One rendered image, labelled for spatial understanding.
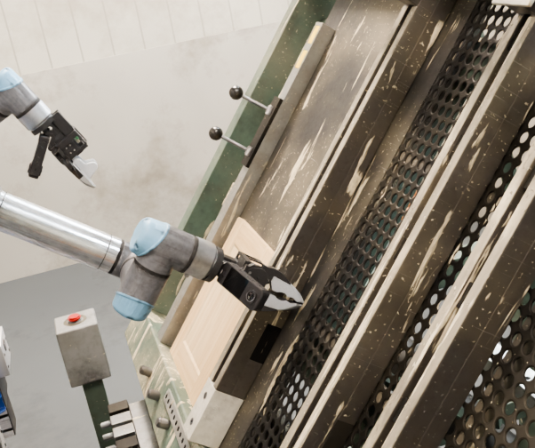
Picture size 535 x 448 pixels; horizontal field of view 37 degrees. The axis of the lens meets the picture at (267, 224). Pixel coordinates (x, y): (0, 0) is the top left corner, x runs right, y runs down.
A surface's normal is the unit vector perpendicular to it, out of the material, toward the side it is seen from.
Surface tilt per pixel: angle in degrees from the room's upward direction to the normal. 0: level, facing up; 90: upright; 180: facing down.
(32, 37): 90
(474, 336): 90
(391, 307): 90
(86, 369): 90
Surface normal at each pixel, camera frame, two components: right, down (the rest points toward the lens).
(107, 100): 0.28, 0.29
